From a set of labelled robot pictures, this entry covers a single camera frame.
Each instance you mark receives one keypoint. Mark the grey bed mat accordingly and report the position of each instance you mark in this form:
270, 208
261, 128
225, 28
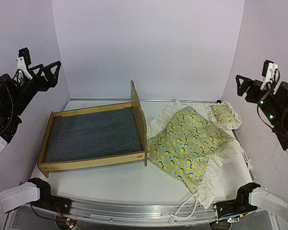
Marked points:
92, 136

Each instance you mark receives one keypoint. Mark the small lemon print pillow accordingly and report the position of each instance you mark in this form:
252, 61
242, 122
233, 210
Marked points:
223, 116

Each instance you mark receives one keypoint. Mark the wooden pet bed frame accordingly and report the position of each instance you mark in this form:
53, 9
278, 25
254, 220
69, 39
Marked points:
140, 121

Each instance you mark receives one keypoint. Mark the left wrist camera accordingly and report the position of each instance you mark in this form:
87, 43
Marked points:
23, 63

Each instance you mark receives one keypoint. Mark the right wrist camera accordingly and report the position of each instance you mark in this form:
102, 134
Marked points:
271, 75

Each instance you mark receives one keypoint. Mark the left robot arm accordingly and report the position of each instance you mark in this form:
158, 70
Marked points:
15, 95

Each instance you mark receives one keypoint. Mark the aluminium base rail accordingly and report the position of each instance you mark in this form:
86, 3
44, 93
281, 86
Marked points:
139, 216

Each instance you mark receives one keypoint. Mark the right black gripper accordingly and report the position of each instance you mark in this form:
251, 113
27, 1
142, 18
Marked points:
250, 86

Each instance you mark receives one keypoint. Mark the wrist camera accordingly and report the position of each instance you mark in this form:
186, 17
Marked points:
271, 75
23, 63

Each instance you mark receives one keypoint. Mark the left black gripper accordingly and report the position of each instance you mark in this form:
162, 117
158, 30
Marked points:
38, 75

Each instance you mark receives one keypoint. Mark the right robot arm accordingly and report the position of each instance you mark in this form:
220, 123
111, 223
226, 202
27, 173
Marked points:
272, 100

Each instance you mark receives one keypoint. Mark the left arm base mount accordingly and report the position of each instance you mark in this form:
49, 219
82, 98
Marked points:
59, 204

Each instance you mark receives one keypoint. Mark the lemon print ruffled mattress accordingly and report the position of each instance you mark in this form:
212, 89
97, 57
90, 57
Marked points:
185, 146

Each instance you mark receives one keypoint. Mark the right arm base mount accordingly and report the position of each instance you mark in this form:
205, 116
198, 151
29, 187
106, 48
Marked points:
232, 209

